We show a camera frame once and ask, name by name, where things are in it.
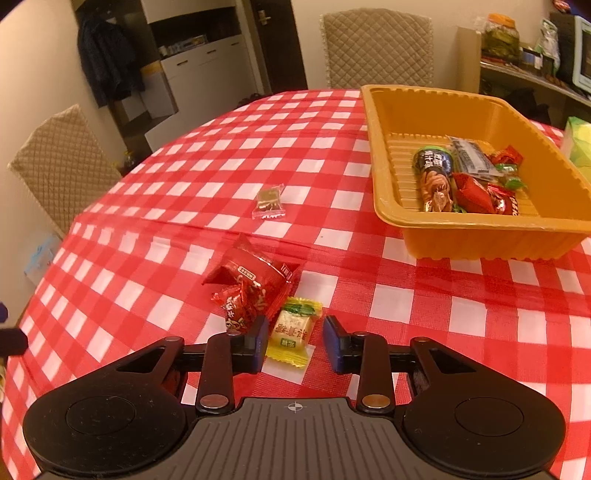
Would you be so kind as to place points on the grey foil snack packet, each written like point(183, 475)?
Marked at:
point(471, 156)

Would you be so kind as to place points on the red candy with green ends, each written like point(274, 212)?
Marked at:
point(507, 158)

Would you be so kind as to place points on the small red candy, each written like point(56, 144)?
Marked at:
point(505, 203)

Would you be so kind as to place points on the jar of pickles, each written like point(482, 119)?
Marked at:
point(501, 37)

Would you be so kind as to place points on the dark wooden door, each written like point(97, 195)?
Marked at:
point(277, 46)

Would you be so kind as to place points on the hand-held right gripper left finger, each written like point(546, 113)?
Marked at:
point(258, 344)

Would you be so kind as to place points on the brown candy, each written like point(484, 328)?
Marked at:
point(269, 201)

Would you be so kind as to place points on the red checkered tablecloth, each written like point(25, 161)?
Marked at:
point(184, 194)

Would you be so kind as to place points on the light blue toaster oven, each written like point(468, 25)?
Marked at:
point(582, 55)

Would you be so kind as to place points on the dark hanging jacket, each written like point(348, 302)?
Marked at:
point(108, 60)

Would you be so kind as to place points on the yellow candy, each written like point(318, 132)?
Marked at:
point(292, 332)

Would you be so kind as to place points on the green snack bag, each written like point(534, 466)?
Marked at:
point(549, 44)

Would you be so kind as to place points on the white cabinet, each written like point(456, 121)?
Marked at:
point(194, 78)

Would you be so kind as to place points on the red snack pack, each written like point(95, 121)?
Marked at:
point(473, 193)
point(251, 270)

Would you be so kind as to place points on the quilted beige chair back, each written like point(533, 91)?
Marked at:
point(378, 50)

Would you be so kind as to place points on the cardboard box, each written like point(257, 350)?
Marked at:
point(468, 57)

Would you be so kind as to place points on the green tissue pack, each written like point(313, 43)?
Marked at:
point(579, 143)

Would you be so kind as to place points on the red twisted wrapper candy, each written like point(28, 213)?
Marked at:
point(236, 307)

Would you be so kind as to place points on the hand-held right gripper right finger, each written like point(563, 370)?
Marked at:
point(333, 344)

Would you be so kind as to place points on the wooden side shelf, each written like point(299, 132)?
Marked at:
point(531, 81)

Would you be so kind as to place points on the orange plastic tray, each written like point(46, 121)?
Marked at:
point(485, 235)

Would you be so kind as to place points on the dark snack stick pack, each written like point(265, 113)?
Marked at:
point(434, 180)

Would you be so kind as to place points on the quilted beige chair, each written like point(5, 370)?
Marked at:
point(378, 50)
point(60, 166)

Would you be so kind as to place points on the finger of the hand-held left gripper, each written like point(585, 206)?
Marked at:
point(11, 340)

